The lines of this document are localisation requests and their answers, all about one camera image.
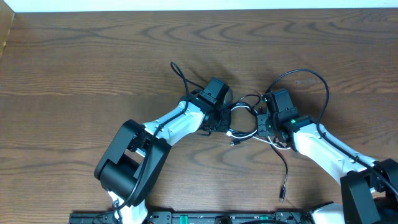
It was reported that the black usb cable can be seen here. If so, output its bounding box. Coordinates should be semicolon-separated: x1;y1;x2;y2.
228;93;289;203

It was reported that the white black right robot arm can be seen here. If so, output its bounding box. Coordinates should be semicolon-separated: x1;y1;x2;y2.
257;113;397;223

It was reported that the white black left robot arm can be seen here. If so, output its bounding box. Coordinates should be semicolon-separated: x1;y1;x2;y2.
94;93;230;223

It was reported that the brown wooden side panel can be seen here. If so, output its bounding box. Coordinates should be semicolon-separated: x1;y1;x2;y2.
0;0;15;57

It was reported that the black right camera cable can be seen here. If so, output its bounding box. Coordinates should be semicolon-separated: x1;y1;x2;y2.
264;68;398;200

